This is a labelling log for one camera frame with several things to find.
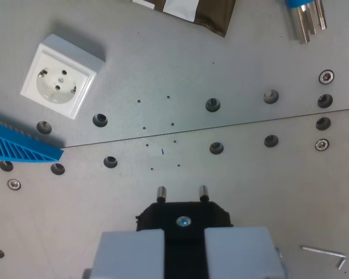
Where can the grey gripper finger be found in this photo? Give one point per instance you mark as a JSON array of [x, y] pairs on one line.
[[241, 253], [128, 255]]

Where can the silver allen key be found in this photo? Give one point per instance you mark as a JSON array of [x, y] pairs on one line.
[[322, 251]]

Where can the white wall socket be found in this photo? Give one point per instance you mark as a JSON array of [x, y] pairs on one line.
[[58, 78]]

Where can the brown plastic bag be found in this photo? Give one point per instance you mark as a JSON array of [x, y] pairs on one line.
[[212, 14]]

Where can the grey plug in hole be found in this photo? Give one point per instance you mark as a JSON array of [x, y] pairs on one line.
[[270, 96]]

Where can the blue ribbed plastic part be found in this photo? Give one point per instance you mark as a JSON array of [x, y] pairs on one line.
[[20, 145]]

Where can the blue plastic cap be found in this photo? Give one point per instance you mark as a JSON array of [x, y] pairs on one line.
[[296, 3]]

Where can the silver hex socket screw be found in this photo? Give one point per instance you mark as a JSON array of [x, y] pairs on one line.
[[321, 144], [14, 184], [326, 77]]

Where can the black two-pin power plug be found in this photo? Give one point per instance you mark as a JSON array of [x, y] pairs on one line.
[[186, 212]]

